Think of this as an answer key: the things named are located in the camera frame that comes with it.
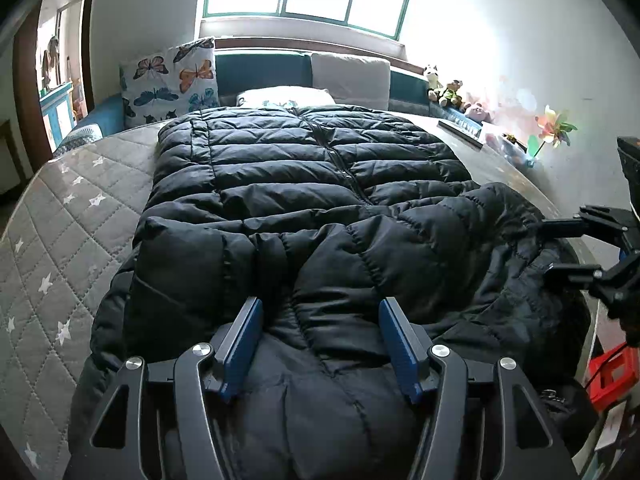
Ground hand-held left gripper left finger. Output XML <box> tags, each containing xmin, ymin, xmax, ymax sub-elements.
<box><xmin>62</xmin><ymin>296</ymin><xmax>265</xmax><ymax>480</ymax></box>

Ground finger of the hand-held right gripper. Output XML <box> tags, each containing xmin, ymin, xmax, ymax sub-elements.
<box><xmin>539</xmin><ymin>205</ymin><xmax>628</xmax><ymax>239</ymax></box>
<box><xmin>544</xmin><ymin>255</ymin><xmax>640</xmax><ymax>291</ymax></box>

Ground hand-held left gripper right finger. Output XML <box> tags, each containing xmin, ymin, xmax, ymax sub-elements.
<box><xmin>378</xmin><ymin>297</ymin><xmax>571</xmax><ymax>480</ymax></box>

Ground black puffer jacket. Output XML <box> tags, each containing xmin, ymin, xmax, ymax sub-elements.
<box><xmin>67</xmin><ymin>104</ymin><xmax>593</xmax><ymax>480</ymax></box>

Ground hanging clothes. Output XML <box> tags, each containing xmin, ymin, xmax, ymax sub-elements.
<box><xmin>41</xmin><ymin>35</ymin><xmax>61</xmax><ymax>91</ymax></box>

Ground colourful pinwheel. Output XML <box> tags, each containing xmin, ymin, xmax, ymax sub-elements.
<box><xmin>525</xmin><ymin>105</ymin><xmax>578</xmax><ymax>166</ymax></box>

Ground clear plastic storage box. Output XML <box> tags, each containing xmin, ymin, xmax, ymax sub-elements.
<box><xmin>480</xmin><ymin>127</ymin><xmax>531</xmax><ymax>166</ymax></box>

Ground red plastic crate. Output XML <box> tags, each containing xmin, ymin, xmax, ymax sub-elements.
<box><xmin>586</xmin><ymin>342</ymin><xmax>640</xmax><ymax>406</ymax></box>

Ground remote control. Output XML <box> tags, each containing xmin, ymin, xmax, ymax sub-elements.
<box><xmin>437</xmin><ymin>118</ymin><xmax>485</xmax><ymax>150</ymax></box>

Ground pink plush toy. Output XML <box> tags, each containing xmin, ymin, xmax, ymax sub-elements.
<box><xmin>462</xmin><ymin>101</ymin><xmax>493</xmax><ymax>125</ymax></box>

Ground brown plush in green shirt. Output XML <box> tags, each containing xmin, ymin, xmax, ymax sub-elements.
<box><xmin>435</xmin><ymin>80</ymin><xmax>463</xmax><ymax>108</ymax></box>

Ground black and white cow plush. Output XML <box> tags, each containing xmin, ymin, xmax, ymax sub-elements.
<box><xmin>422</xmin><ymin>64</ymin><xmax>445</xmax><ymax>102</ymax></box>

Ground flat butterfly print pillow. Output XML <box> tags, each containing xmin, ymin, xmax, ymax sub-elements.
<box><xmin>235</xmin><ymin>86</ymin><xmax>335</xmax><ymax>109</ymax></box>

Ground white cushion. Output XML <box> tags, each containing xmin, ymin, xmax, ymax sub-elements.
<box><xmin>310</xmin><ymin>52</ymin><xmax>392</xmax><ymax>111</ymax></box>

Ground upright butterfly print pillow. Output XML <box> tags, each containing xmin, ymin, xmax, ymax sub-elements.
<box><xmin>119</xmin><ymin>36</ymin><xmax>221</xmax><ymax>130</ymax></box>

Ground teal sofa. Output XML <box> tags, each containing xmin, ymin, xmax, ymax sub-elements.
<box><xmin>52</xmin><ymin>47</ymin><xmax>481</xmax><ymax>158</ymax></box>

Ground blue cabinet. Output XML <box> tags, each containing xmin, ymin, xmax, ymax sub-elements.
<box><xmin>39</xmin><ymin>82</ymin><xmax>76</xmax><ymax>138</ymax></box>

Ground brown door frame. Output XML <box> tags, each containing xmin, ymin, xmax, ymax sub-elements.
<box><xmin>12</xmin><ymin>0</ymin><xmax>98</xmax><ymax>161</ymax></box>

